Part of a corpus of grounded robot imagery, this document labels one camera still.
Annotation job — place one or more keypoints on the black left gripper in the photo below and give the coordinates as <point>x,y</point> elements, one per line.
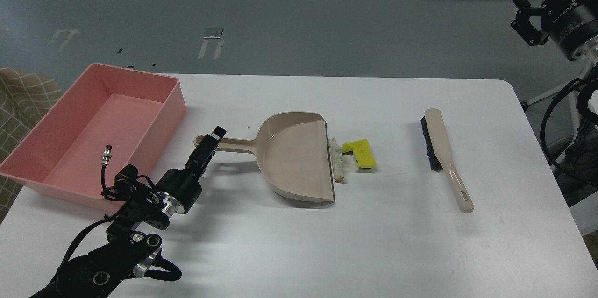
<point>183,185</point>

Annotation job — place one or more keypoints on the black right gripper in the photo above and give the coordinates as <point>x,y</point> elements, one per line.
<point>571,24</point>

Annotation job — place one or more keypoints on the beige plastic dustpan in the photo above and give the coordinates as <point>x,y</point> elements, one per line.
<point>292,153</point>

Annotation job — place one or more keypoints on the yellow sponge scrap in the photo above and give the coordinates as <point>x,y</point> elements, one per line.
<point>361,150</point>

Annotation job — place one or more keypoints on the beige hand brush black bristles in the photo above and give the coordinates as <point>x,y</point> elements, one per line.
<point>441,158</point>

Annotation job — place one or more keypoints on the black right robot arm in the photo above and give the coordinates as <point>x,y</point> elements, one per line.
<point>578,92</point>

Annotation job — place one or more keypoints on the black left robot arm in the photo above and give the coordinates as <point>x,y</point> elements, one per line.
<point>112,250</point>

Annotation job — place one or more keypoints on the pink plastic bin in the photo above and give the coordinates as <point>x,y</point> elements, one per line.
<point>134,112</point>

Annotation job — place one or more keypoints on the grey floor plate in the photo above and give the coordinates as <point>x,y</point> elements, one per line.
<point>213,33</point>

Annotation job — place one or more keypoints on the beige checkered cloth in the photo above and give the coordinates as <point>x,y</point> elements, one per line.
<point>25,98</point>

